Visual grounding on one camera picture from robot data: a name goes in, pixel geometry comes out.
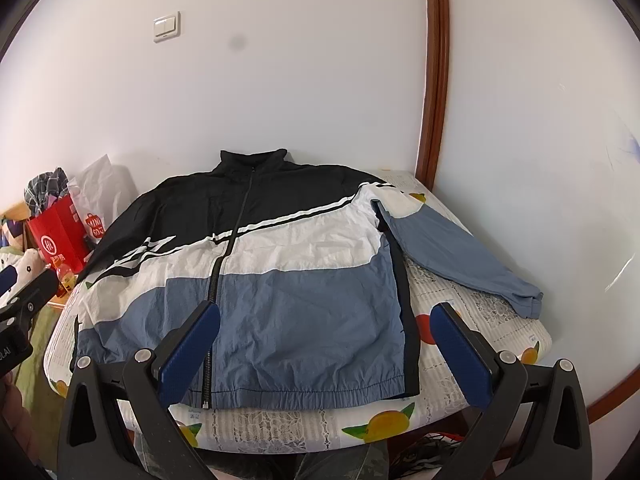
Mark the green blanket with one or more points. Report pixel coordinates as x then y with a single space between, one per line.
43 403

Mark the white wall light switch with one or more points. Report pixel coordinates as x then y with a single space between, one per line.
167 27

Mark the black white blue jacket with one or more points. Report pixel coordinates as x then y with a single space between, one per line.
307 267

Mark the red paper shopping bag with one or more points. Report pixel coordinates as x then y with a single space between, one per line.
60 235

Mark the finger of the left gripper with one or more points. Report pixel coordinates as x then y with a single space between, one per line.
8 278

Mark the plaid cloth in bag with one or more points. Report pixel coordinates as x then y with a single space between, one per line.
44 190

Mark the brown wooden door frame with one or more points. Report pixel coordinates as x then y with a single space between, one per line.
436 90

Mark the white plastic shopping bag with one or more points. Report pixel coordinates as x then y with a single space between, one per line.
101 193

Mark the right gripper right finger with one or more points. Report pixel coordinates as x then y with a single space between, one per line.
555 443

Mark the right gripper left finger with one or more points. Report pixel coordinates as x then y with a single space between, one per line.
94 443

